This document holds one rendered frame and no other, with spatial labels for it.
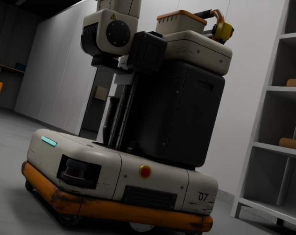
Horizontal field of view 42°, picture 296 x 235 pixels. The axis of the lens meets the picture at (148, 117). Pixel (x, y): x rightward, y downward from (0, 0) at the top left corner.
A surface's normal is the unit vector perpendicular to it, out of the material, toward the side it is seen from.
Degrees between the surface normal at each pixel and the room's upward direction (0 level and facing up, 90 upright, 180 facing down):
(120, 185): 90
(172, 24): 92
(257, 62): 90
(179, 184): 90
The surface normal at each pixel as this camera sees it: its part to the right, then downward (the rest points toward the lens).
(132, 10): 0.49, 0.09
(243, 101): -0.84, -0.25
